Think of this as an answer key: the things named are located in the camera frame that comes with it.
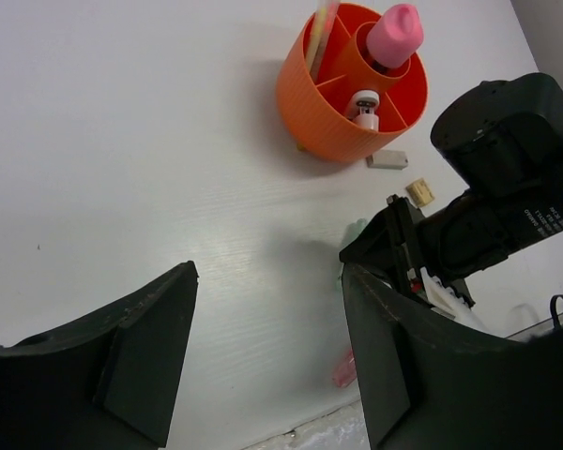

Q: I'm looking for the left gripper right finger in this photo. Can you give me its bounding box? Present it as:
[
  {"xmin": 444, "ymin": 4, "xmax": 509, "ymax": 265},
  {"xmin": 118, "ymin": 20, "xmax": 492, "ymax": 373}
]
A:
[{"xmin": 342, "ymin": 264, "xmax": 563, "ymax": 449}]

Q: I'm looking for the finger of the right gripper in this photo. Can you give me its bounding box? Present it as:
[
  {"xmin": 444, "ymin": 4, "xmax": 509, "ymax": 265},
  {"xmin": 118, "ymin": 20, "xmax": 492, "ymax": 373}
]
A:
[{"xmin": 339, "ymin": 205, "xmax": 403, "ymax": 281}]

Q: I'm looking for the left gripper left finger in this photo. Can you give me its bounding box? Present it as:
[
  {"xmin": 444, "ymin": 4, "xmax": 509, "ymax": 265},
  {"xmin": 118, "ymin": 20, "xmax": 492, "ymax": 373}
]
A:
[{"xmin": 0, "ymin": 262, "xmax": 198, "ymax": 449}]

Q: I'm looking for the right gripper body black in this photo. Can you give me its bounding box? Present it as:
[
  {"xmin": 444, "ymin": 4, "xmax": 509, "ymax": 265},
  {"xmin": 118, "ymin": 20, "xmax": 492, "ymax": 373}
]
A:
[{"xmin": 385, "ymin": 194, "xmax": 475, "ymax": 310}]

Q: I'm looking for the pink capped clear tube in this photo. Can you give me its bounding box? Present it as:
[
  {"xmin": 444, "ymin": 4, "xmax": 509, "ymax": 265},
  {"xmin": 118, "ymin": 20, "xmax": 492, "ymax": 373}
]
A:
[{"xmin": 364, "ymin": 4, "xmax": 424, "ymax": 74}]

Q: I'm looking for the yellow thin pen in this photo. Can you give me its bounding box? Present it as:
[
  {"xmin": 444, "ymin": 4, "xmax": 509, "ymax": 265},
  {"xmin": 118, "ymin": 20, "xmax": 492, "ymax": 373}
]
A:
[{"xmin": 305, "ymin": 1, "xmax": 331, "ymax": 82}]

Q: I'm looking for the red thin pen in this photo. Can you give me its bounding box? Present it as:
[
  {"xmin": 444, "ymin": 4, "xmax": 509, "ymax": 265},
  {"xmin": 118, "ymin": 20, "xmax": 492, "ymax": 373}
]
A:
[{"xmin": 313, "ymin": 0, "xmax": 340, "ymax": 52}]

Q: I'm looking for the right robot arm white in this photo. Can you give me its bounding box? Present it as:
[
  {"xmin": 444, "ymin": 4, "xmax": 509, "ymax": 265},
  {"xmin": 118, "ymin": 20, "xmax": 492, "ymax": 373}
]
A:
[{"xmin": 340, "ymin": 72, "xmax": 563, "ymax": 301}]

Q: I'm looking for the tan small eraser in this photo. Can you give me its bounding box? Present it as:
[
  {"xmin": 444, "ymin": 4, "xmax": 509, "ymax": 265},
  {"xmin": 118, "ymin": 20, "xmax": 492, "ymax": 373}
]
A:
[{"xmin": 405, "ymin": 178, "xmax": 435, "ymax": 208}]

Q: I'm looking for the pink highlighter pen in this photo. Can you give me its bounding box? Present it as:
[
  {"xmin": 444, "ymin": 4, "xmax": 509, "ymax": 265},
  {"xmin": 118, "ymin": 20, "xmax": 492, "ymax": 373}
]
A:
[{"xmin": 332, "ymin": 349, "xmax": 358, "ymax": 388}]

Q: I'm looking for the grey eraser block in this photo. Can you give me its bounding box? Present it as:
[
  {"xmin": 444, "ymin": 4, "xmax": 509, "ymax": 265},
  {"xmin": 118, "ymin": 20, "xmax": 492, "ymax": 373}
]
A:
[{"xmin": 366, "ymin": 149, "xmax": 409, "ymax": 170}]

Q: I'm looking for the orange round divided container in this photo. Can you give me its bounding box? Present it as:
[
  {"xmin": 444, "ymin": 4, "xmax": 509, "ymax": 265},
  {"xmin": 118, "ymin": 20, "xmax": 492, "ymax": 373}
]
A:
[{"xmin": 276, "ymin": 3, "xmax": 428, "ymax": 163}]

